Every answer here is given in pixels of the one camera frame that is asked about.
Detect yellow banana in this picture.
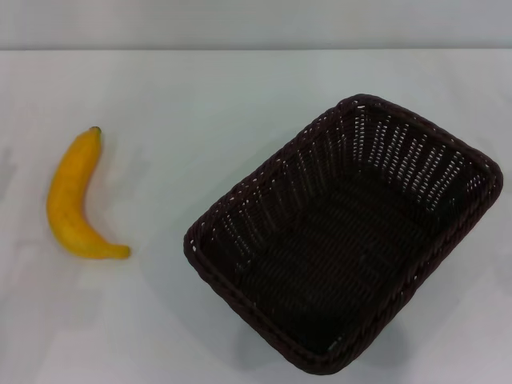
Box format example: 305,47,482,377
46,126,132,261

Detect dark brown woven basket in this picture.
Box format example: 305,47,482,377
183,93,504,377

